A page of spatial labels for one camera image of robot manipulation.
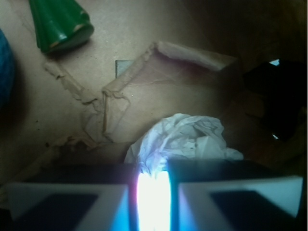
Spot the brown paper bag container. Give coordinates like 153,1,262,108
0,0,308,184

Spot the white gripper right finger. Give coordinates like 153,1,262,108
167,160,304,231

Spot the white paper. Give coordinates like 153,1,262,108
124,114,244,176

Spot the blue dimpled ball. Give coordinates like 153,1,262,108
0,30,15,108

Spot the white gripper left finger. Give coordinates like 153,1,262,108
4,164,135,231

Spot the orange toy carrot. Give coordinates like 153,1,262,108
29,0,94,54

